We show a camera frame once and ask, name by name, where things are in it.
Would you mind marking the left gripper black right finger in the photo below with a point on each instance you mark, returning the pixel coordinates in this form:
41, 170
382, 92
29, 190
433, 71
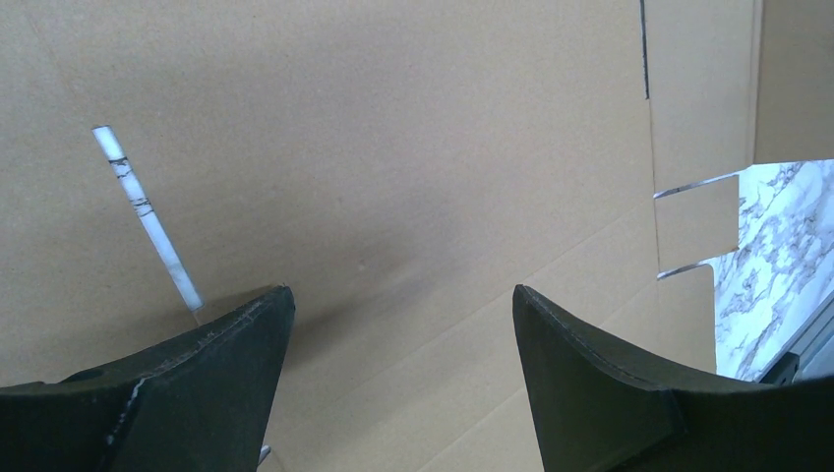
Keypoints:
601, 403

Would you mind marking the brown cardboard box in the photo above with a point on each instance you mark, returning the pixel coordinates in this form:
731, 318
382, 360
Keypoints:
400, 166

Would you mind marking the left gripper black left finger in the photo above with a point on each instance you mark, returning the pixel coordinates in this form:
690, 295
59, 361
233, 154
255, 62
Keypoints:
199, 401

